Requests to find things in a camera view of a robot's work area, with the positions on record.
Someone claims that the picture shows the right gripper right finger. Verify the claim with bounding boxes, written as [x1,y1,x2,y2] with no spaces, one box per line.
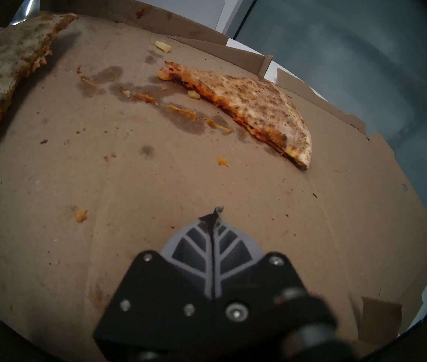
[212,206,350,362]

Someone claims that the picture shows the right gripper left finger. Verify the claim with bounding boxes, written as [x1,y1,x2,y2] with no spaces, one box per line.
[93,213,222,362]

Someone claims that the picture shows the cardboard pizza box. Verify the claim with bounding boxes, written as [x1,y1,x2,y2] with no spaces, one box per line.
[0,0,427,362]

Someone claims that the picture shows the pale cheese pizza slice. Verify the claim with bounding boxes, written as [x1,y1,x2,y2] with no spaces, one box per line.
[0,12,79,173]

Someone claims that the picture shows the metal spatula with wooden handle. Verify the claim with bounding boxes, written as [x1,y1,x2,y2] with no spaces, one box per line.
[10,0,41,26]

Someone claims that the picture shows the browned pizza slice bitten tip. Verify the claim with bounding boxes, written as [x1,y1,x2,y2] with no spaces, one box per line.
[158,61,313,171]

